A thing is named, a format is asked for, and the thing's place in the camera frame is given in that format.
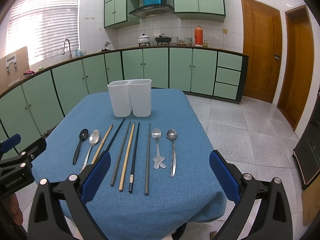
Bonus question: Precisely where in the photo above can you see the black plastic spoon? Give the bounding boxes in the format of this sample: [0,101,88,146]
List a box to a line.
[73,128,89,165]

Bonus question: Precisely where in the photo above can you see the silver spoon ornate handle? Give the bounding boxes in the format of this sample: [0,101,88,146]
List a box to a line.
[80,129,100,172]

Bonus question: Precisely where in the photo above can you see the dark navy chopstick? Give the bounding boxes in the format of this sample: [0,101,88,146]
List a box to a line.
[105,118,126,152]
[129,122,140,193]

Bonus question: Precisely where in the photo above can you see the light bamboo chopstick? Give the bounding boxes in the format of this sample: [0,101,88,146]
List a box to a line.
[91,124,113,164]
[119,122,135,192]

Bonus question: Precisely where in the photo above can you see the grey chopstick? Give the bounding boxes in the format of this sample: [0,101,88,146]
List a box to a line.
[144,124,151,196]
[110,121,131,186]

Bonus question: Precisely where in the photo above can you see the silver steel spoon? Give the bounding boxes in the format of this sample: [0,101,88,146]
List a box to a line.
[167,129,177,177]

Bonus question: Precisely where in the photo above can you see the green lower kitchen cabinets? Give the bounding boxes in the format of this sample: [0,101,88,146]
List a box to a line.
[1,46,249,153]

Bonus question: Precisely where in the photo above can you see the chrome kitchen faucet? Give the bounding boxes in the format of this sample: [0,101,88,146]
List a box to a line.
[62,38,73,60]

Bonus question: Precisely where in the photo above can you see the person's left hand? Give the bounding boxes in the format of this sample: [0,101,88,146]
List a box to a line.
[8,193,23,226]

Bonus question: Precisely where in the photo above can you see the dark cabinet on right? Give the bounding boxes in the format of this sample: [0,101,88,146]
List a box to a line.
[292,114,320,190]

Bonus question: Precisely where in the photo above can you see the red cloth on counter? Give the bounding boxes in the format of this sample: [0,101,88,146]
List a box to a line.
[23,70,35,78]

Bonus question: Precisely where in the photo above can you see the cardboard box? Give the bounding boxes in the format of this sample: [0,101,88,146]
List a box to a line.
[0,47,30,93]

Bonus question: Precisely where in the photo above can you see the blue tablecloth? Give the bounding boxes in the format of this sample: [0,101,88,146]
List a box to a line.
[33,89,227,239]

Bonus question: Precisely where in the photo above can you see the brown wooden door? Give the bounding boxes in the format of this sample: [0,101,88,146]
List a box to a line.
[241,0,283,103]
[278,5,314,129]

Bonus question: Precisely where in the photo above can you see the white window blinds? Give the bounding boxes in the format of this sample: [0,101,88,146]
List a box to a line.
[5,0,80,64]

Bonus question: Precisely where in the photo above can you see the white twin utensil holder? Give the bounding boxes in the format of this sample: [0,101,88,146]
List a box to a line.
[107,79,152,117]

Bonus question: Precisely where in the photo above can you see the small kettle figurine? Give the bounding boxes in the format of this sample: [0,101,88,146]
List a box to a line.
[103,41,111,51]

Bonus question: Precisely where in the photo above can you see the white cooking pot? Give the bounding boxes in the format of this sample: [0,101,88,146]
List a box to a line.
[138,34,151,47]

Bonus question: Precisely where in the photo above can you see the black range hood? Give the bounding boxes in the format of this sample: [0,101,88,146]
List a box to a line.
[130,4,174,18]

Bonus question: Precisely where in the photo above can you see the black wok with lid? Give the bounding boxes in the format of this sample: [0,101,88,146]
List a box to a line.
[154,34,171,46]

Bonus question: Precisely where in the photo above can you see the stacked ceramic bowls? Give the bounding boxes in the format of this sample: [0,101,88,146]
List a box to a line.
[171,36,179,45]

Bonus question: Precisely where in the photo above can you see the orange thermos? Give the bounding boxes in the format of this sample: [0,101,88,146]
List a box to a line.
[194,25,203,47]

